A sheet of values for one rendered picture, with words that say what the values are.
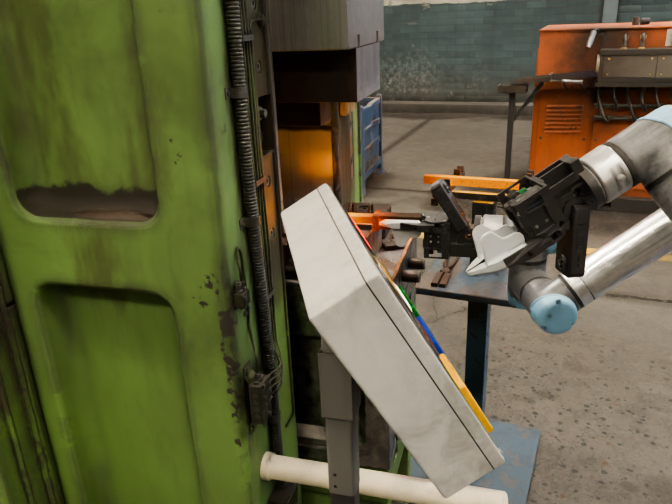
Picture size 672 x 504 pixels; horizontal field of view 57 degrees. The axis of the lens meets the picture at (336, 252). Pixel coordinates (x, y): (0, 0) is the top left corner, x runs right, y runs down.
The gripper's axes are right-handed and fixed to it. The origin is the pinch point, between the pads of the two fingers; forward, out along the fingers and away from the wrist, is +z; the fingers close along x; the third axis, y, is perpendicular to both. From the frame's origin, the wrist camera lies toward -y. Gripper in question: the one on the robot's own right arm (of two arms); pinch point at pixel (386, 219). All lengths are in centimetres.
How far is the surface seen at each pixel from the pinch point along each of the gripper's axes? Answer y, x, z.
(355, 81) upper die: -30.3, -12.4, 2.5
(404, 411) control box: -4, -72, -16
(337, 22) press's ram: -40.6, -17.3, 4.0
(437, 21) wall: -21, 769, 83
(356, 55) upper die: -34.8, -12.2, 2.2
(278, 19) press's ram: -41.5, -17.3, 14.5
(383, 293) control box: -18, -73, -15
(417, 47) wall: 12, 771, 111
